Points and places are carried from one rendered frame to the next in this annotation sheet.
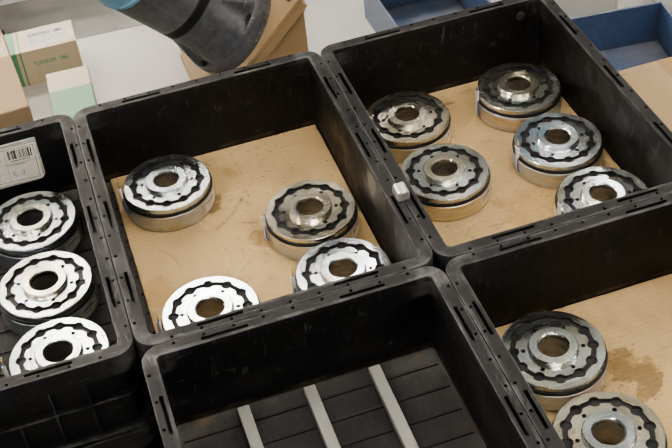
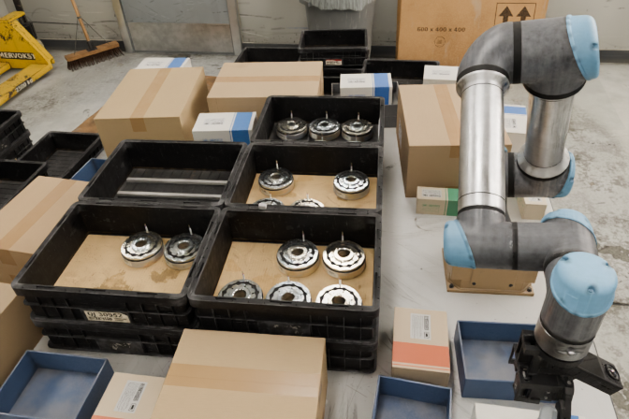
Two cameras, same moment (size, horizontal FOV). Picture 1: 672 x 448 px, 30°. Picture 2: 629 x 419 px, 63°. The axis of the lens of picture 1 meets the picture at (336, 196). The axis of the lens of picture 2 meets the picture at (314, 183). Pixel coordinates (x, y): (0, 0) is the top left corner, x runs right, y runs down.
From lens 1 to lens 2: 173 cm
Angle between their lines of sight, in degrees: 81
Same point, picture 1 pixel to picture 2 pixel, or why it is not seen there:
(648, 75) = (310, 362)
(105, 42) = not seen: hidden behind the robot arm
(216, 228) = (327, 196)
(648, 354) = (167, 282)
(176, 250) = (323, 185)
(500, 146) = (314, 292)
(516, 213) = (267, 279)
